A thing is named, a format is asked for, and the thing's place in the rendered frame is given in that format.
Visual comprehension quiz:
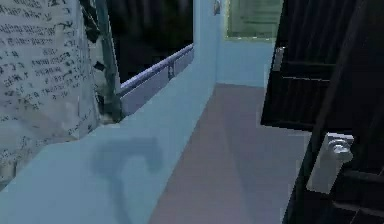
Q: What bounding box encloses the black panelled room door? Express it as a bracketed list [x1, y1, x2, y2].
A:
[281, 0, 384, 224]
[260, 0, 358, 132]

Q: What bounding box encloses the dark window with grey frame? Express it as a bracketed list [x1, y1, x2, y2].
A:
[79, 0, 195, 118]

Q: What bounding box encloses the silver door handle plate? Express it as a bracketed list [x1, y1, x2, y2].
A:
[305, 132, 355, 195]
[272, 46, 286, 73]

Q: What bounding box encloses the green framed wall picture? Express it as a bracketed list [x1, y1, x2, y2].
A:
[224, 0, 285, 42]

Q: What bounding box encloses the white curtain with black script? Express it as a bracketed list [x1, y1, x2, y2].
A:
[0, 0, 125, 191]

